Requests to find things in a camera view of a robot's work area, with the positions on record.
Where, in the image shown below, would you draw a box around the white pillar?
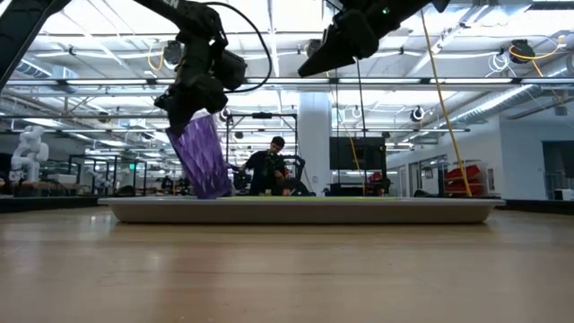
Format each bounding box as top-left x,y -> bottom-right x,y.
297,92 -> 334,197

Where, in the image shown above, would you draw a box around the red storage bins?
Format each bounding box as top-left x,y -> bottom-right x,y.
443,163 -> 489,198

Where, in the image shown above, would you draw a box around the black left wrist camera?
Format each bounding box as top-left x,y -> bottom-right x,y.
218,48 -> 248,92

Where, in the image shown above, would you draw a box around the person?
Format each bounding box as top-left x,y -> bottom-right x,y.
236,135 -> 316,197

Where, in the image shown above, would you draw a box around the yellow hanging cable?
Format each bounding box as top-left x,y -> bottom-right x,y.
419,9 -> 474,198

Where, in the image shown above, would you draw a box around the white robot figure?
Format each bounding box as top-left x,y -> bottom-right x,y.
8,125 -> 50,185

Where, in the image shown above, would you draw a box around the black tall frame rig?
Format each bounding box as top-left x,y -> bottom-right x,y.
225,111 -> 300,197

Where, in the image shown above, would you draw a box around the purple faceted plastic cup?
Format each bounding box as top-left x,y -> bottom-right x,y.
165,112 -> 234,200

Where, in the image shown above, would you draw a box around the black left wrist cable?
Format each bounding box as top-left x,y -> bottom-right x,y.
204,1 -> 274,94

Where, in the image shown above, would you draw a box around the black hanging cable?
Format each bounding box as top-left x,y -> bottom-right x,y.
353,56 -> 367,197

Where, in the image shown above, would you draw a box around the grey plastic tray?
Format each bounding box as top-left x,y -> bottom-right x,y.
97,196 -> 508,225

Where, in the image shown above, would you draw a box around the black wall monitor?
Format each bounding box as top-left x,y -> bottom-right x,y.
328,136 -> 387,171

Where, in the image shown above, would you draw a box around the black aluminium table frame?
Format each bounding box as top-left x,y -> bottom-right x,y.
0,195 -> 574,215

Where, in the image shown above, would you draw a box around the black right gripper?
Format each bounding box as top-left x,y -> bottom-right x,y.
297,8 -> 382,78

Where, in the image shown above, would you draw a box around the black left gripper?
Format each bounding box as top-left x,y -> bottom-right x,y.
153,74 -> 230,136

